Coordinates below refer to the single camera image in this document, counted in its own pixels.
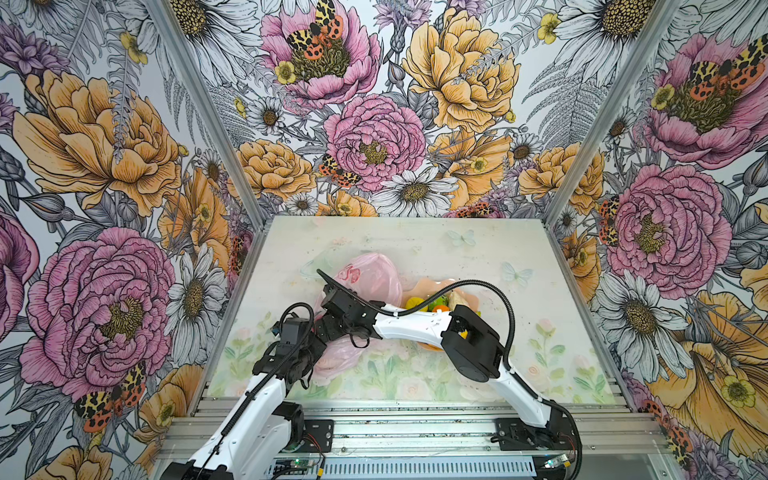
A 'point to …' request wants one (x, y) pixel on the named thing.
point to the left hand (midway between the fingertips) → (320, 354)
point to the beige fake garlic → (453, 300)
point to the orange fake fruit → (443, 308)
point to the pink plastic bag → (377, 277)
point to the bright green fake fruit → (442, 300)
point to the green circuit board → (302, 463)
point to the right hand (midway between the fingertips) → (332, 331)
